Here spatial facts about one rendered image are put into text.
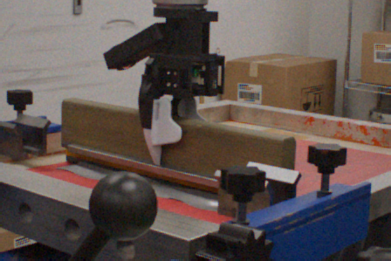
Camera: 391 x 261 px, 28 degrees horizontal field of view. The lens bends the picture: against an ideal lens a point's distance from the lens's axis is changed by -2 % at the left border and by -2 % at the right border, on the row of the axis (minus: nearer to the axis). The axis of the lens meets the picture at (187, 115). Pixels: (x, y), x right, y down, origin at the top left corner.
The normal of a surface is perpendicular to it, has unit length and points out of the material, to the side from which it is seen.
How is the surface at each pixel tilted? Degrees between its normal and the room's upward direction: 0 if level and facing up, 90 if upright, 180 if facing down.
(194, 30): 90
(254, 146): 90
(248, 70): 90
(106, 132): 90
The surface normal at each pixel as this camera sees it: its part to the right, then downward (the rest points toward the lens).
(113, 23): 0.76, 0.13
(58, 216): -0.65, 0.11
